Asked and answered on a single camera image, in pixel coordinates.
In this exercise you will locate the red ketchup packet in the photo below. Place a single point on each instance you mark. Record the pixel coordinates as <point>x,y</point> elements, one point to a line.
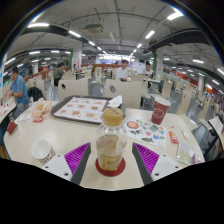
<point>173,137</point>

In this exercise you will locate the small red sauce sachet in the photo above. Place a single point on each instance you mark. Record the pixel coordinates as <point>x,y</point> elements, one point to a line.
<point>38,119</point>

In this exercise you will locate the paper wrapper with fried food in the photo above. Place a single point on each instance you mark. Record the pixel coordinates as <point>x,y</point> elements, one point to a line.
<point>41,108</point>

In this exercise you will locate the small red box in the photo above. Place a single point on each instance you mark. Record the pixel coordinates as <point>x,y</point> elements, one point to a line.
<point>12,127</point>

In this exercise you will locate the white patterned mug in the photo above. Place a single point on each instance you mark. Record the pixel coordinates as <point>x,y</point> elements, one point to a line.
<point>41,150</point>

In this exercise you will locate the clear bottle with yellow cap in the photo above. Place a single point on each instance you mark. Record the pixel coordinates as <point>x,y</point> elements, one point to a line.
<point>111,146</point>

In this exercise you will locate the ceiling strip lights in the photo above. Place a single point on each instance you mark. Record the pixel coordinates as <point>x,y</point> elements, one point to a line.
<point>174,15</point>

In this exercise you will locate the ceiling air conditioner unit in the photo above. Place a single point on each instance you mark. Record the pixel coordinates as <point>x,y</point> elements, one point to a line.
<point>94,28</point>

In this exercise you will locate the brown food tray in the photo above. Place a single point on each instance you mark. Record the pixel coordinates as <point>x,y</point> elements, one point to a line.
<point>80,108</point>

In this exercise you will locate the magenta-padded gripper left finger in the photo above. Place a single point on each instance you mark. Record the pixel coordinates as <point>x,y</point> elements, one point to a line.
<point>76,156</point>

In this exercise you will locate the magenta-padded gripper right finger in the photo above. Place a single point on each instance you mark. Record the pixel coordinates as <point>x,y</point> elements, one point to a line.
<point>146,156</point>

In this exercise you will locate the flat round red coaster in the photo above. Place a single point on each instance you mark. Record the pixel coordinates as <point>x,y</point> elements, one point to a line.
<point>110,173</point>

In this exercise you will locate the colourful printed paper flyer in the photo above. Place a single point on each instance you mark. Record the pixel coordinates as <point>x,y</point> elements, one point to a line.
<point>148,131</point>

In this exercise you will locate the beige side table with food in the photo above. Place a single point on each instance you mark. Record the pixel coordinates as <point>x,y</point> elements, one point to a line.
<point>6,110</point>

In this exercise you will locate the person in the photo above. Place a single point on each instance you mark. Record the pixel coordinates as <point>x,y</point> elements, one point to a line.
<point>121,72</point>
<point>59,72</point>
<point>19,90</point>
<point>147,70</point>

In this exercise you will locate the clear plastic bag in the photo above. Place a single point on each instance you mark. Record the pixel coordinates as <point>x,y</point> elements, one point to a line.
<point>185,153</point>

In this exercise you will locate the red paper cup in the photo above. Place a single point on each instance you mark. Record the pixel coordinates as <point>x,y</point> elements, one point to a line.
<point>160,111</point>

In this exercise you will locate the crumpled white napkin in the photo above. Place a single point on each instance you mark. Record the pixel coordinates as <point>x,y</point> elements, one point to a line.
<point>115,101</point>

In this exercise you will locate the beige chair with round hole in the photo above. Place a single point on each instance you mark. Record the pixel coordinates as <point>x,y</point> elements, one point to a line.
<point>75,87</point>
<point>128,91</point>

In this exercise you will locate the black backpack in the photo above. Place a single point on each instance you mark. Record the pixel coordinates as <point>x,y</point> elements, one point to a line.
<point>35,94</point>

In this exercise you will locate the small white packet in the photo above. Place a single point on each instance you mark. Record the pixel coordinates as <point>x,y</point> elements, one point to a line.
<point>185,134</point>

